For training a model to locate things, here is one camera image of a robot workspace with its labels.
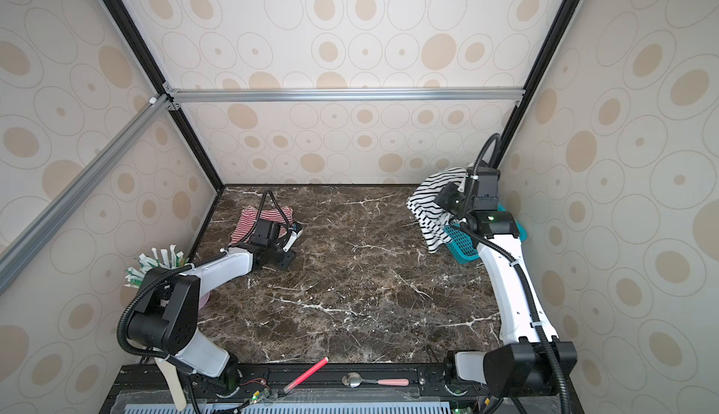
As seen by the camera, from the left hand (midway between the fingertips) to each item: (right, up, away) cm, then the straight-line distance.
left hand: (295, 246), depth 94 cm
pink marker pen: (+8, -32, -20) cm, 38 cm away
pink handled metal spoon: (+21, -34, -18) cm, 44 cm away
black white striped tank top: (+41, +11, -15) cm, 45 cm away
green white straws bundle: (-36, -5, -21) cm, 43 cm away
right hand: (+45, +18, -18) cm, 51 cm away
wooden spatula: (-28, -32, -19) cm, 47 cm away
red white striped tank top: (-22, +6, +11) cm, 26 cm away
